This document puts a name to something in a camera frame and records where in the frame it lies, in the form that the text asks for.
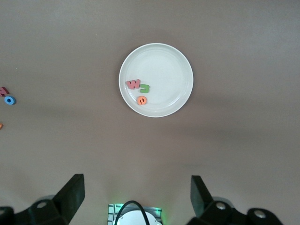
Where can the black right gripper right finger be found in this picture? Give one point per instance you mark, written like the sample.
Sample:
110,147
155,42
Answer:
222,215

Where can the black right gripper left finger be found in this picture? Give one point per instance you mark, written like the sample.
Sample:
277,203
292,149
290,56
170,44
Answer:
47,213

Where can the orange foam letter e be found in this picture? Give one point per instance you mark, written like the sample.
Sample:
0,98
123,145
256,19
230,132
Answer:
140,100

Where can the green foam letter u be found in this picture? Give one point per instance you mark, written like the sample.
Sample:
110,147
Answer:
147,88

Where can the pink foam letter w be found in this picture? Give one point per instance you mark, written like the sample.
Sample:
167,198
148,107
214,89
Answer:
133,84

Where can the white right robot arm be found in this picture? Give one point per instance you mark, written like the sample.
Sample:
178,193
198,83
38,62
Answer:
133,218

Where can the brown table cover sheet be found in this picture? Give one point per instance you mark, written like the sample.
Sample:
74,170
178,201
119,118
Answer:
211,140

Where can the blue foam letter o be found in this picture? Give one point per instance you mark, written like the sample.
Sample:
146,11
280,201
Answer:
5,100

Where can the dark red foam letter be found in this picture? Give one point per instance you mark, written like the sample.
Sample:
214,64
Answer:
2,92

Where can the beige round plate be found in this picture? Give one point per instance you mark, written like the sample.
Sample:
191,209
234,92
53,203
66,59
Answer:
164,75

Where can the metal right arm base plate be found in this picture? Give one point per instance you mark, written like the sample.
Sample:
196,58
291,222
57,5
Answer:
111,211

